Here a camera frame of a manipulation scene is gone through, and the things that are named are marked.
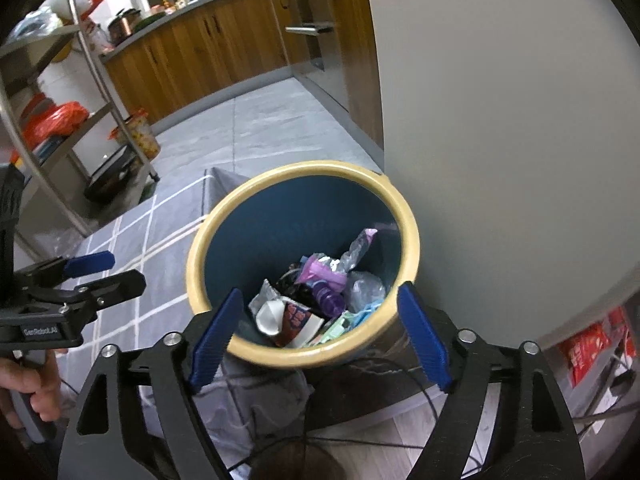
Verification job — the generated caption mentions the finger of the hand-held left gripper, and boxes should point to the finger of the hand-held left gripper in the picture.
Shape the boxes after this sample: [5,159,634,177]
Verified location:
[14,251,117,293]
[30,269,147,328]

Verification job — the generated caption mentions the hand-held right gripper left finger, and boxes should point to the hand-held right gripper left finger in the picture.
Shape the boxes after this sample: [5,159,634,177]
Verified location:
[59,287,246,480]

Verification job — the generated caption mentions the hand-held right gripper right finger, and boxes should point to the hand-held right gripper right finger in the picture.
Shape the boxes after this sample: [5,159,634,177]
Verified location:
[396,281,586,480]

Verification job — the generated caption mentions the blue face mask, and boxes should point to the blue face mask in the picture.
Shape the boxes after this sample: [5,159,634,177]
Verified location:
[350,302,386,328]

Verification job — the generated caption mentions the silver foil packet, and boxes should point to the silver foil packet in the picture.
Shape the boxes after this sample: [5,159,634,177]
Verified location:
[248,280,281,313]

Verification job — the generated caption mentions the red floral paper cup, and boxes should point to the red floral paper cup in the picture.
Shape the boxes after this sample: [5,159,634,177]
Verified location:
[256,296,326,348]

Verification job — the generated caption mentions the green packet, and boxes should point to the green packet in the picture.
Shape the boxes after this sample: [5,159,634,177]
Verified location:
[310,310,358,346]

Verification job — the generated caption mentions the black plastic bag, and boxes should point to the black plastic bag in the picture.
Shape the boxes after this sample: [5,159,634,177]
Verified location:
[277,270,306,297]

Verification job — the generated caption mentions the purple bottle white cap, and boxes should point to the purple bottle white cap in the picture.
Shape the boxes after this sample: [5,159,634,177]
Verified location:
[302,280,346,318]

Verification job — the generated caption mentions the purple pink packet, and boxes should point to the purple pink packet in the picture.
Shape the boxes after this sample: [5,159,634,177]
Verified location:
[295,227,378,286]

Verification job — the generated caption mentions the blue bin with yellow rim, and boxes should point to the blue bin with yellow rim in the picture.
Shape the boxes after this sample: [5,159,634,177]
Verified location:
[186,160,421,370]

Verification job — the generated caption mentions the person's left hand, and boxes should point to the person's left hand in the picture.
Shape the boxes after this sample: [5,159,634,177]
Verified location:
[0,347,62,431]

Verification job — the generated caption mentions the grey checked blanket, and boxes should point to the grey checked blanket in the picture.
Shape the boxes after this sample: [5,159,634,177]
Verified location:
[55,167,321,466]

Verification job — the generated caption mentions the black frying pan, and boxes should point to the black frying pan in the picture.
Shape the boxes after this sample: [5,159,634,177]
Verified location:
[82,145,143,203]

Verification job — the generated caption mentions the plastic jar of snacks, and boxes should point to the plastic jar of snacks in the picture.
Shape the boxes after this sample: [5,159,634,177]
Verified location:
[117,109,162,161]

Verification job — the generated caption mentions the red packet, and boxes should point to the red packet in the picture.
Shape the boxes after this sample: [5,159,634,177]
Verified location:
[559,305,637,387]

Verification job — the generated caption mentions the metal shelf rack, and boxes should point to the metal shelf rack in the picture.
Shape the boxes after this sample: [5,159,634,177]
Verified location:
[0,0,162,241]

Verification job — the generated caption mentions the rice cooker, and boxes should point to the rice cooker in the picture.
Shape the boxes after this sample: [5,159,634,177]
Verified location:
[107,8,142,45]

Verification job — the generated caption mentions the grey clear plastic bag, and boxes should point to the grey clear plastic bag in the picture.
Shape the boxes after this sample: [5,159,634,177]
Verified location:
[10,7,63,43]

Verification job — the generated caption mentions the wooden kitchen cabinets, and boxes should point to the wooden kitchen cabinets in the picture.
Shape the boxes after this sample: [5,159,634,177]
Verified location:
[102,0,386,153]

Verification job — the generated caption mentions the steel built-in oven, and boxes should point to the steel built-in oven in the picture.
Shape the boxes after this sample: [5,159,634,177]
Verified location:
[272,0,351,111]

